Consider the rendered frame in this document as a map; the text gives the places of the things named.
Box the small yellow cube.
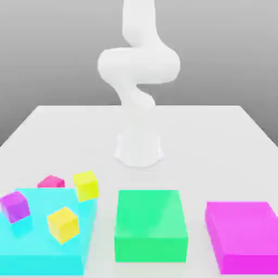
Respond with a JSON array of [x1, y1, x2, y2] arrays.
[[72, 170, 100, 203], [47, 206, 80, 245]]

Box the small pink cube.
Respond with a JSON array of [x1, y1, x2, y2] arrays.
[[36, 174, 66, 189]]

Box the small purple cube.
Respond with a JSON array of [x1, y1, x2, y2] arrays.
[[0, 190, 31, 224]]

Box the large green box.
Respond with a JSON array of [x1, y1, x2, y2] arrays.
[[114, 189, 189, 263]]

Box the large magenta box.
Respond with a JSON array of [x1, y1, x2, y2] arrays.
[[205, 201, 278, 276]]

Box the large cyan box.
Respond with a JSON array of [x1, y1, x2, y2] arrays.
[[0, 188, 98, 276]]

